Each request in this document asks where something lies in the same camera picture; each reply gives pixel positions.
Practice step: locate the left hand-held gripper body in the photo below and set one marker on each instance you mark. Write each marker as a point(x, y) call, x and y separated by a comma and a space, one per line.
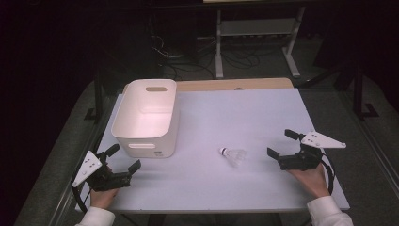
point(108, 180)

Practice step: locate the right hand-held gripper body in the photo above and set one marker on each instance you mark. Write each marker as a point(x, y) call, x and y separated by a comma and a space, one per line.
point(302, 160)

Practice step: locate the white shuttlecock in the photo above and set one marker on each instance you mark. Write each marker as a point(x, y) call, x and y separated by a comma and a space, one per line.
point(233, 155)

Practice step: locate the person's left hand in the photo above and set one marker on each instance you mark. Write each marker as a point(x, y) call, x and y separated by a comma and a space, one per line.
point(102, 197)

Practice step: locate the person's right hand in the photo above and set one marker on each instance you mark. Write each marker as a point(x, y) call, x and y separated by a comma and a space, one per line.
point(313, 182)

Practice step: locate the white plastic bin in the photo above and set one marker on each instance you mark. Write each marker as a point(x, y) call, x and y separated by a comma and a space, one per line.
point(147, 125)

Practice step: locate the black metal stand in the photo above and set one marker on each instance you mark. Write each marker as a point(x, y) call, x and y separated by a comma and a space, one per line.
point(98, 94)
point(359, 94)

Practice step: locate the white table board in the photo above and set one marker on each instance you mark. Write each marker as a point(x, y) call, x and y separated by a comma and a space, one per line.
point(219, 122)

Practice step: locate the white metal desk frame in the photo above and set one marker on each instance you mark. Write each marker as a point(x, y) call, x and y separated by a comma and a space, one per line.
point(257, 28)

